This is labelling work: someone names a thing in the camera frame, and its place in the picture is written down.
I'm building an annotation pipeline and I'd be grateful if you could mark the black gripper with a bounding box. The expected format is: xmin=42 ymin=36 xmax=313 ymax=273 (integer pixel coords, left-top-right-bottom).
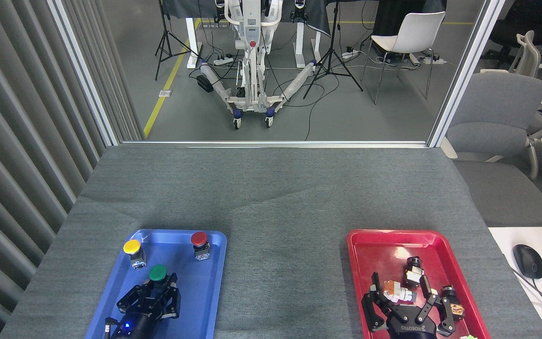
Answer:
xmin=361 ymin=272 xmax=455 ymax=339
xmin=111 ymin=272 xmax=181 ymax=339

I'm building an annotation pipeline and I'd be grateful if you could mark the green push button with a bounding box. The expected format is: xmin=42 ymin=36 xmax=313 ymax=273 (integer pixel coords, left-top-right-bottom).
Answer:
xmin=148 ymin=264 xmax=168 ymax=286

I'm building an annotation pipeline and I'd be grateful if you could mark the yellow push button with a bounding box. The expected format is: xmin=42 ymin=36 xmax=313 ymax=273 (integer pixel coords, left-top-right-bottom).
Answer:
xmin=123 ymin=239 xmax=147 ymax=270

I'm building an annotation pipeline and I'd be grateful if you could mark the red push button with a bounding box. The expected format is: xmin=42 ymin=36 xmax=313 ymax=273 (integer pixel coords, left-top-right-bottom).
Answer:
xmin=191 ymin=231 xmax=211 ymax=261

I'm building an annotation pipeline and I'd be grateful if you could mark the blue plastic tray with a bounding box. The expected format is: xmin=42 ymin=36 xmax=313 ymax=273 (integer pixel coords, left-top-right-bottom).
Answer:
xmin=85 ymin=229 xmax=228 ymax=339

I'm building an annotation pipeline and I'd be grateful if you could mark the red plastic tray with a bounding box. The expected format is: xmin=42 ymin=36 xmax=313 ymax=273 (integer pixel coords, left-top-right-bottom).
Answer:
xmin=346 ymin=229 xmax=492 ymax=339

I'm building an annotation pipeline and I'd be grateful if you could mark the white side desk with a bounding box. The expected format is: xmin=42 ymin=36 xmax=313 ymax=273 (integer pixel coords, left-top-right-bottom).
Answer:
xmin=487 ymin=227 xmax=542 ymax=339

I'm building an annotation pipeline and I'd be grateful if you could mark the black computer mouse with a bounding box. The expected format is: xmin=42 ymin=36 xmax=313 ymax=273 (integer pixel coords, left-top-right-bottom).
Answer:
xmin=513 ymin=244 xmax=542 ymax=279

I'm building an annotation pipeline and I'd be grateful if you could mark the grey office chair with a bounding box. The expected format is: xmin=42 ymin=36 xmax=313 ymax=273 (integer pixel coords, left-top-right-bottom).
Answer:
xmin=440 ymin=72 xmax=542 ymax=227

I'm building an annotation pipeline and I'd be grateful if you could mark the white desk leg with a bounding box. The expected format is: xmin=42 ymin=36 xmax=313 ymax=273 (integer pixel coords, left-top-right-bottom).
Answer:
xmin=295 ymin=21 xmax=322 ymax=68
xmin=185 ymin=17 xmax=204 ymax=69

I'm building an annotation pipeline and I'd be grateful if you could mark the black tripod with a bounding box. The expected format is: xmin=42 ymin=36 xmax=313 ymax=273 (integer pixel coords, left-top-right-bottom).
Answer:
xmin=155 ymin=0 xmax=201 ymax=81
xmin=303 ymin=0 xmax=364 ymax=100

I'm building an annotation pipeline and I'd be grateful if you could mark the white plastic chair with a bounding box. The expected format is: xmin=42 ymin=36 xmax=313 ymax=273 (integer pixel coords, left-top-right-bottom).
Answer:
xmin=361 ymin=11 xmax=446 ymax=105

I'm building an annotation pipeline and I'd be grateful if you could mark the white office chair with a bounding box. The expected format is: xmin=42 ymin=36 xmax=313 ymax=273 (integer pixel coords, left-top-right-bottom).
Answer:
xmin=480 ymin=31 xmax=542 ymax=79

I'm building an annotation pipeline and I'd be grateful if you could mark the white wheeled stand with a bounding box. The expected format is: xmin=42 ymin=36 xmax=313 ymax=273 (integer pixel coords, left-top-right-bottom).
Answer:
xmin=199 ymin=0 xmax=319 ymax=130

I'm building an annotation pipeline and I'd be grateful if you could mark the black office chair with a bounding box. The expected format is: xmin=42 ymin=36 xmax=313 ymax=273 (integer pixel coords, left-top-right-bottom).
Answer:
xmin=481 ymin=0 xmax=542 ymax=65

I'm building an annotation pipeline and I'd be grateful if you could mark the white orange switch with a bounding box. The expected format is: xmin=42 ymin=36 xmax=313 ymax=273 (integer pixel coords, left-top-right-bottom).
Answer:
xmin=381 ymin=280 xmax=417 ymax=304

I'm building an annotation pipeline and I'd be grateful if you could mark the black knob switch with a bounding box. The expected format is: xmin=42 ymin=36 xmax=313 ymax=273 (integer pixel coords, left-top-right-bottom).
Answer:
xmin=403 ymin=257 xmax=424 ymax=288

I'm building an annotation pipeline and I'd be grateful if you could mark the black orange switch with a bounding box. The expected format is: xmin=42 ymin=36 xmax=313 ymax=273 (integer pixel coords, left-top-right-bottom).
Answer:
xmin=441 ymin=285 xmax=465 ymax=321

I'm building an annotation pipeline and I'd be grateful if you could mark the black mouse cable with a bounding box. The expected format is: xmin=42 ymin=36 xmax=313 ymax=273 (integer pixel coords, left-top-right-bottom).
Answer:
xmin=511 ymin=267 xmax=542 ymax=322

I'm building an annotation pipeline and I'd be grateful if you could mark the silver frame rail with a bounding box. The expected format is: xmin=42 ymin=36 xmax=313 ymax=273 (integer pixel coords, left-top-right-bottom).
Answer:
xmin=120 ymin=140 xmax=430 ymax=149

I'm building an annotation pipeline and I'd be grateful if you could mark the silver frame post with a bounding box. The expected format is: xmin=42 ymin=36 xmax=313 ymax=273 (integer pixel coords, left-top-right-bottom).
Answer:
xmin=427 ymin=0 xmax=506 ymax=148
xmin=48 ymin=0 xmax=121 ymax=147

